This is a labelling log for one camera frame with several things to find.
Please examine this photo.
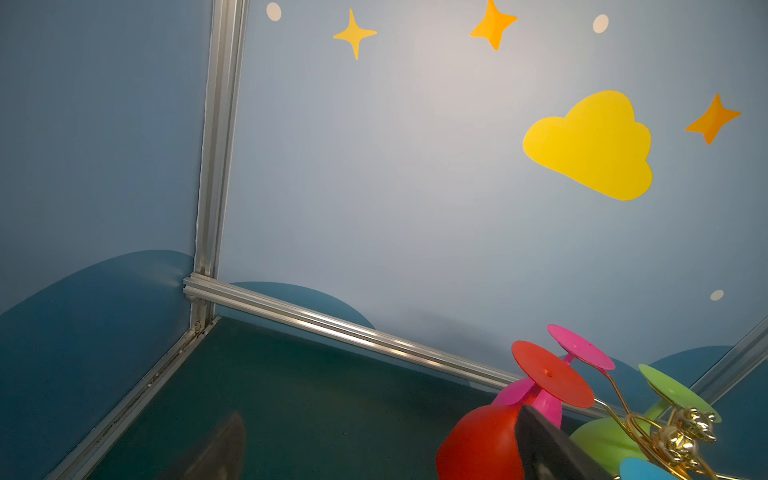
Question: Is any aluminium frame post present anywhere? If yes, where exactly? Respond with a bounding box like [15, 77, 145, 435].
[188, 0, 251, 328]
[691, 318, 768, 405]

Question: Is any pink wine glass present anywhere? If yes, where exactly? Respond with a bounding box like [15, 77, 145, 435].
[492, 324, 615, 428]

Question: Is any gold wire glass rack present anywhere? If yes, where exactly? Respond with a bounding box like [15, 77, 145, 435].
[595, 364, 732, 479]

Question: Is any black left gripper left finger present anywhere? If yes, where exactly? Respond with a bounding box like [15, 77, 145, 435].
[157, 412, 246, 480]

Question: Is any aluminium frame back rail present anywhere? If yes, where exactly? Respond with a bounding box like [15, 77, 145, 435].
[183, 273, 520, 390]

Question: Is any blue wine glass left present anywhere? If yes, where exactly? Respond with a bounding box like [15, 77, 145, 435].
[619, 458, 677, 480]

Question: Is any aluminium frame left post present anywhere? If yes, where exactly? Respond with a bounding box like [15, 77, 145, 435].
[188, 0, 251, 328]

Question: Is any aluminium frame right post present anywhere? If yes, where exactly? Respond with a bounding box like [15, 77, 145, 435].
[691, 318, 768, 405]

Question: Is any red wine glass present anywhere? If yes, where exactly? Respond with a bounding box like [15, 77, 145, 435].
[435, 340, 596, 480]

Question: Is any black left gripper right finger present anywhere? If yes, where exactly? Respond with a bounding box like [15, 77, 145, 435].
[515, 405, 613, 480]

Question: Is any green wine glass back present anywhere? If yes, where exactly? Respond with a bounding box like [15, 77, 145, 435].
[570, 364, 722, 479]

